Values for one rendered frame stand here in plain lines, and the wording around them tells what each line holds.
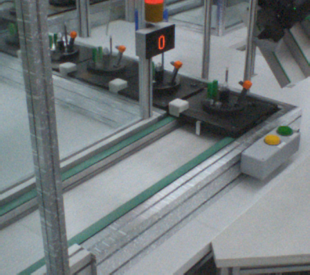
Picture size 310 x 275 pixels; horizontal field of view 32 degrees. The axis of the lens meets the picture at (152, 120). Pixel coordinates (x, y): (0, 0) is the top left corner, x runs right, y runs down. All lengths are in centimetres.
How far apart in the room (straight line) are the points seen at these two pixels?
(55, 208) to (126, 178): 52
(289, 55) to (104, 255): 103
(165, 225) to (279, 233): 28
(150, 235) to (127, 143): 36
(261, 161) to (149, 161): 30
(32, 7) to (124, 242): 58
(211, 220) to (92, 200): 29
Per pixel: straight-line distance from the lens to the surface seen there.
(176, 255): 124
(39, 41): 78
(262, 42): 165
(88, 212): 128
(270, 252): 128
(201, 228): 132
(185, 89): 177
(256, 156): 143
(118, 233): 114
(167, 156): 149
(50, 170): 86
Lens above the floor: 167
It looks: 27 degrees down
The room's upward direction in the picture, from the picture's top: straight up
